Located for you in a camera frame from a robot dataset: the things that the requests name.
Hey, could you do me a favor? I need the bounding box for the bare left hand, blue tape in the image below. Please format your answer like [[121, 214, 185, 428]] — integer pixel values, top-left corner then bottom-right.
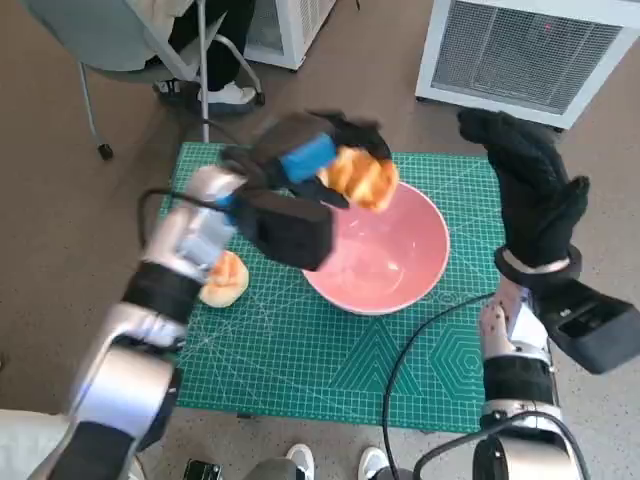
[[219, 110, 396, 210]]

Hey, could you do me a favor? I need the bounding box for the right hand in black glove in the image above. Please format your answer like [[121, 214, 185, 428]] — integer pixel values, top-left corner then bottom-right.
[[457, 108, 592, 270]]

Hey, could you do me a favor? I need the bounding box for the rectangular toy bread loaf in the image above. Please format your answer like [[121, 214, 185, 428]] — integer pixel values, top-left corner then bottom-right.
[[319, 146, 400, 211]]

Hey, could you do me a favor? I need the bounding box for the pink bowl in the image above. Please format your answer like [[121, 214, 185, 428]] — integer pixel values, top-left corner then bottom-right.
[[299, 180, 451, 316]]

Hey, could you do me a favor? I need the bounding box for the round toy bread bun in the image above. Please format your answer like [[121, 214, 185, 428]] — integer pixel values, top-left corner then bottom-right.
[[198, 249, 250, 308]]

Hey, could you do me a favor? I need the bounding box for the large white grille unit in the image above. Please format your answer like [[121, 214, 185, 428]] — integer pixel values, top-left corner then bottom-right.
[[414, 0, 640, 132]]

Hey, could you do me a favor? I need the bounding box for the grey office chair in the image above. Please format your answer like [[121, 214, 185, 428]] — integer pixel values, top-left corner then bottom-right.
[[19, 0, 266, 161]]

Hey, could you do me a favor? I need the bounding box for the green cutting mat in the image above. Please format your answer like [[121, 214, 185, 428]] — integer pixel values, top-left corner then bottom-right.
[[167, 141, 506, 435]]

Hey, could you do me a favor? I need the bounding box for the white shoe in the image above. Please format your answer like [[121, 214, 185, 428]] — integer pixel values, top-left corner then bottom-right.
[[285, 442, 316, 480], [359, 446, 386, 480]]

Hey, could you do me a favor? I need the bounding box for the small black device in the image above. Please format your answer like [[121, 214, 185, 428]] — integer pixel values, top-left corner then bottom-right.
[[182, 458, 224, 480]]

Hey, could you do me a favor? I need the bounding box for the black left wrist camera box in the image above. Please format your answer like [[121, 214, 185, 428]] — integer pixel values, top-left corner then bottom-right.
[[232, 187, 335, 274]]

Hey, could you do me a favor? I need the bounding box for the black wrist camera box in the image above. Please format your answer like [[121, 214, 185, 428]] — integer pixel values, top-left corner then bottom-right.
[[529, 277, 636, 375], [232, 187, 335, 274]]

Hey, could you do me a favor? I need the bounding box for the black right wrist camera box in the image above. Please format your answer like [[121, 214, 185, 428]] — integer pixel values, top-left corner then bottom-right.
[[529, 277, 636, 375]]

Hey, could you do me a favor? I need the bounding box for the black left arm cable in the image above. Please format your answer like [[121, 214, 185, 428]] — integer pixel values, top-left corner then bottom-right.
[[135, 185, 236, 251]]

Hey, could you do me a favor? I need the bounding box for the long black robot cable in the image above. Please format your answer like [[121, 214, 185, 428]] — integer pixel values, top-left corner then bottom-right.
[[382, 292, 494, 480]]

